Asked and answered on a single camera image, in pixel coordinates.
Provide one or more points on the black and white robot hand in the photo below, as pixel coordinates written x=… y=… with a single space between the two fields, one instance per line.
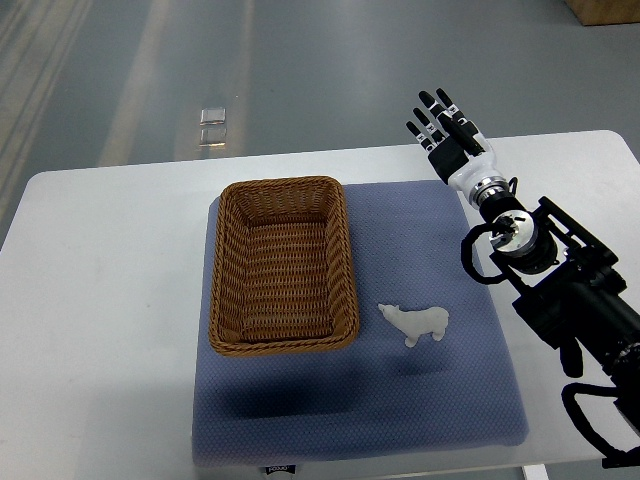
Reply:
x=456 y=149

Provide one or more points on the white bear figurine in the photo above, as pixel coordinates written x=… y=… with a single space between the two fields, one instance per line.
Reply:
x=417 y=323

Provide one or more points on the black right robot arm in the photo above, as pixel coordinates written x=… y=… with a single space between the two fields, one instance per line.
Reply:
x=569 y=291

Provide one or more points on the brown wicker basket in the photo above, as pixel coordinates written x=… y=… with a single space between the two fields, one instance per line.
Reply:
x=283 y=278

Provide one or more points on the wooden box corner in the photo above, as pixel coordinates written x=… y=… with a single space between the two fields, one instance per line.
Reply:
x=605 y=12

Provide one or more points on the metal floor plate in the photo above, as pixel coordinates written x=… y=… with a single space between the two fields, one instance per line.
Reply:
x=213 y=127

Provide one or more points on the black table control panel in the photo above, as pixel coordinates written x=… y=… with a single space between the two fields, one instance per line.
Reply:
x=613 y=463

